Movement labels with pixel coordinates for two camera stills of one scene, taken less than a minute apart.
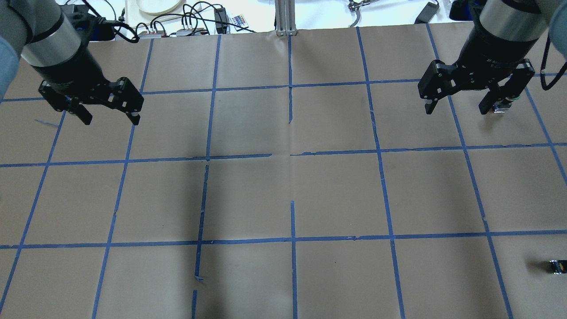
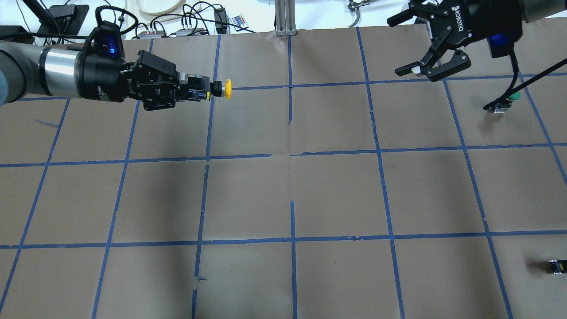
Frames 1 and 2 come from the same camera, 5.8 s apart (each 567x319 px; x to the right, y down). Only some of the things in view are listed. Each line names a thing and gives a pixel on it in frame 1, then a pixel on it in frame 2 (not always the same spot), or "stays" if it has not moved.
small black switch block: (559, 266) stays
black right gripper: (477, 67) to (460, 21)
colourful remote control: (238, 20) stays
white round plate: (157, 7) stays
